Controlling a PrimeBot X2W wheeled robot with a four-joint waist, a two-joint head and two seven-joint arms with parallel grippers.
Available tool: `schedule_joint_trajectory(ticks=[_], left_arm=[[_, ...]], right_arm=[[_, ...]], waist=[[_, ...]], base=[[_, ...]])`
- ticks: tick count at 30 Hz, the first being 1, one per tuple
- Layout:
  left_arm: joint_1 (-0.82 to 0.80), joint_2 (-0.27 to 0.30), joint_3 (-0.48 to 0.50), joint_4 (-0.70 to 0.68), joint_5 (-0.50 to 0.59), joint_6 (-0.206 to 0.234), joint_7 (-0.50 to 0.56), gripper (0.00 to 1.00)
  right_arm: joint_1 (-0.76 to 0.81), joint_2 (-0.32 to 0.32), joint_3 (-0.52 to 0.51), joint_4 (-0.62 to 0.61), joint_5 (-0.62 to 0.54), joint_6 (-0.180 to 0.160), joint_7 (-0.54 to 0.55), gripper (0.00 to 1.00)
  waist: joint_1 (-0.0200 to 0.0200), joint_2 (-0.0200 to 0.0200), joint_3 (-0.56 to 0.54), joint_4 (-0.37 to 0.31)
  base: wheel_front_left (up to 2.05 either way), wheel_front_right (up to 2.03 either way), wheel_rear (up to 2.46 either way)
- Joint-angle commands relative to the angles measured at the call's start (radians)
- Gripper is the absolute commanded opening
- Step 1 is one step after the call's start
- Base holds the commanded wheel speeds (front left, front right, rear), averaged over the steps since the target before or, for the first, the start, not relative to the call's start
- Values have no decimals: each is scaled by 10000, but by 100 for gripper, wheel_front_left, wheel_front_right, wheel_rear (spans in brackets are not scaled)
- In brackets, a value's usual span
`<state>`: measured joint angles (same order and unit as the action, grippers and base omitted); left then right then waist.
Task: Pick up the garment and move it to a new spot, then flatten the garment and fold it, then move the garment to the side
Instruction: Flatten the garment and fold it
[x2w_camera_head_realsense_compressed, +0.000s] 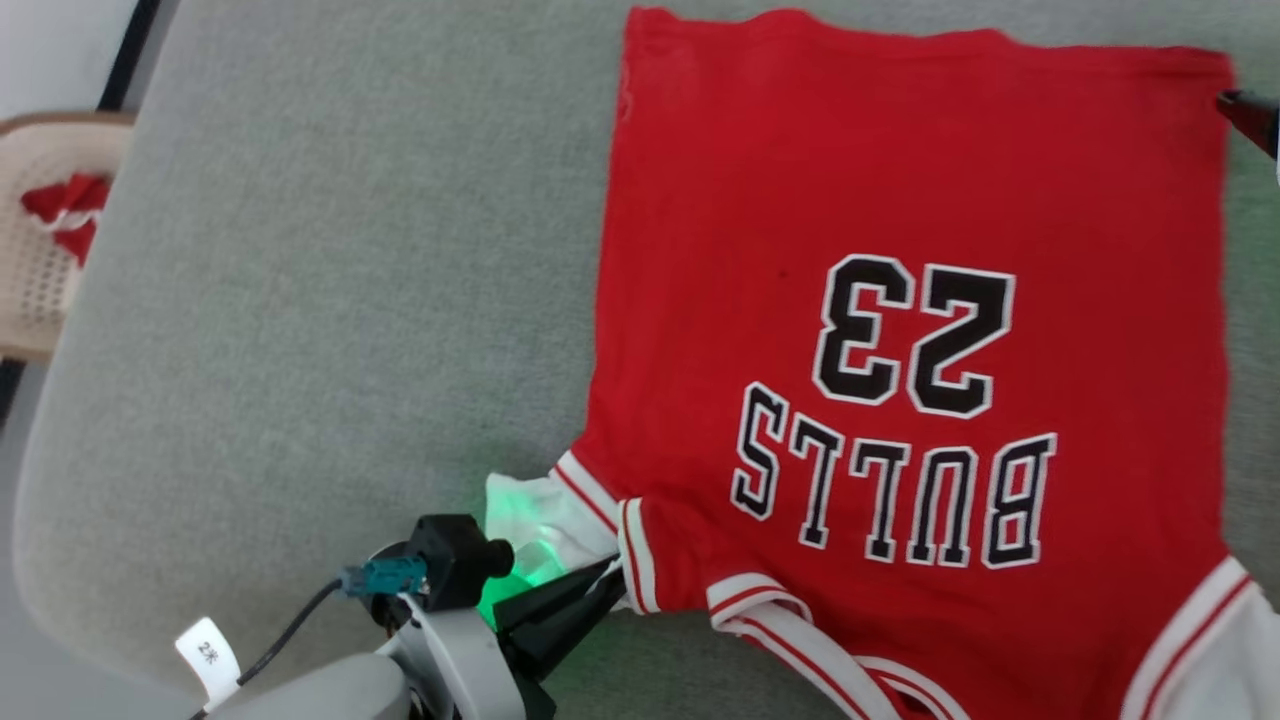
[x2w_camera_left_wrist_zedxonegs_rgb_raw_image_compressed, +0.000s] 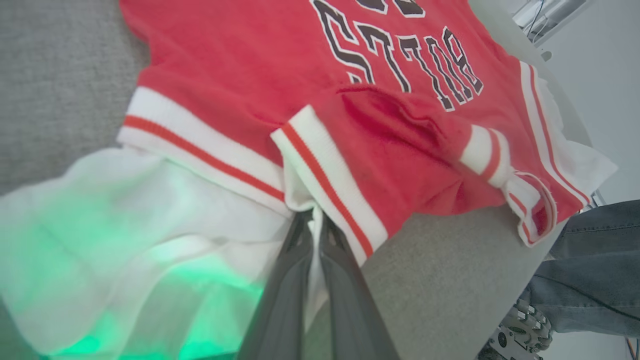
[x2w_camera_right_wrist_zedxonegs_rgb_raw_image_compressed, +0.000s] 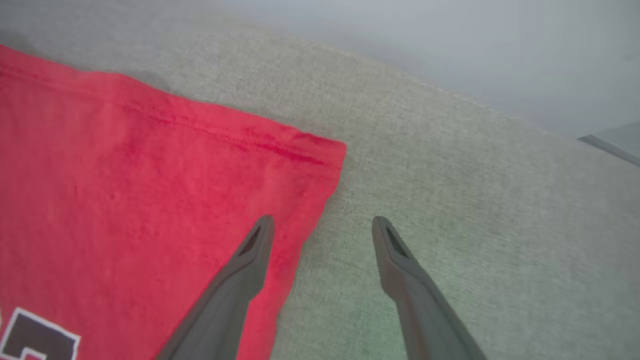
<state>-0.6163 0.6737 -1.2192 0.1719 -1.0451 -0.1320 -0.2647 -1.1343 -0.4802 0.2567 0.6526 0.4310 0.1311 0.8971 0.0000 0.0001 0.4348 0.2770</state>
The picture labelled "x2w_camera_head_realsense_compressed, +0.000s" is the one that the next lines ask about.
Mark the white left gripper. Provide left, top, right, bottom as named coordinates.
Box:
left=375, top=555, right=628, bottom=720

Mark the white cable label tag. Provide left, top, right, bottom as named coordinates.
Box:
left=174, top=616, right=243, bottom=703

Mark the red white garment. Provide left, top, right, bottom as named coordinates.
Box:
left=20, top=172, right=113, bottom=268

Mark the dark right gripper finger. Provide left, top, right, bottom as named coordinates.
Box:
left=1215, top=89, right=1280, bottom=161

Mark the thin black cable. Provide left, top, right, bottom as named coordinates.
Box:
left=188, top=580, right=348, bottom=720

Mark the beige woven laundry basket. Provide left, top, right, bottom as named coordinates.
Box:
left=0, top=111, right=138, bottom=363

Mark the red Bulls 23 jersey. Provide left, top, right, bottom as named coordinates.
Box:
left=484, top=6, right=1280, bottom=720

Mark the teal cable connector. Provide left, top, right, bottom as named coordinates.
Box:
left=340, top=557, right=431, bottom=601

